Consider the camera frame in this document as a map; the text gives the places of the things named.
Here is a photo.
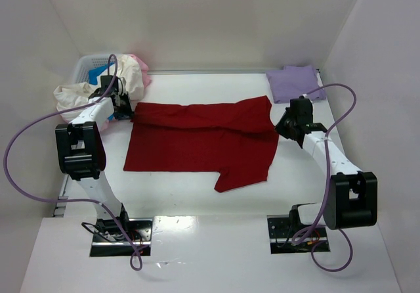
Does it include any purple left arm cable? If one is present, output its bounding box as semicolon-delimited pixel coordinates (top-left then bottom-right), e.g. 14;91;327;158
3;53;152;271

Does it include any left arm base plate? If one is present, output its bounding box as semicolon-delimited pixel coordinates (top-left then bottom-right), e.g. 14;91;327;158
81;218;153;258

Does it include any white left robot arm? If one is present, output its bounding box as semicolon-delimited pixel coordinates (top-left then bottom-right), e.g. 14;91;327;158
55;74;134;242

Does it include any white plastic laundry basket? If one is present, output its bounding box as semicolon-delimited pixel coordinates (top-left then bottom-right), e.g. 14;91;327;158
68;53;110;85

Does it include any cream white t shirt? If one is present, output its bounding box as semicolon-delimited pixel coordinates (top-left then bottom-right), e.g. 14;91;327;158
54;55;151;123

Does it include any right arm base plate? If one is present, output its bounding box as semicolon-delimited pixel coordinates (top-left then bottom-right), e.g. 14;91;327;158
267;215;330;254

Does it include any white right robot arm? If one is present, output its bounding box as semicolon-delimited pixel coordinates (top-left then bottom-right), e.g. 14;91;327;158
275;96;378;230

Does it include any red t shirt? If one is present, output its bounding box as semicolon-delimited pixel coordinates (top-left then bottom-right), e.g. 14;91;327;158
123;96;279;192

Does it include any folded purple t shirt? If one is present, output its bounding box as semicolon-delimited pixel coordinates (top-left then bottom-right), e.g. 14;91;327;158
266;65;326;104

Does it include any blue t shirt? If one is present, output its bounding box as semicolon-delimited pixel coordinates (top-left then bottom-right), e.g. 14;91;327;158
88;62;115;87

